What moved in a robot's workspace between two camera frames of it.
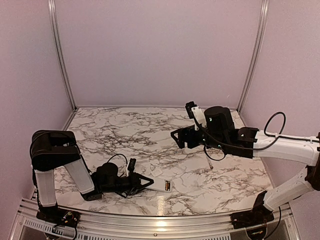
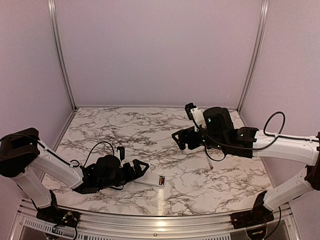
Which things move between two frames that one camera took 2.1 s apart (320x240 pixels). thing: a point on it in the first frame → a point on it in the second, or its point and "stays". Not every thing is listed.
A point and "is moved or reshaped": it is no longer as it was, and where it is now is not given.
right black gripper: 191,143 stays
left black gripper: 136,183 → 132,175
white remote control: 164,185 is moved or reshaped
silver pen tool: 211,167 stays
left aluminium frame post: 52,11 stays
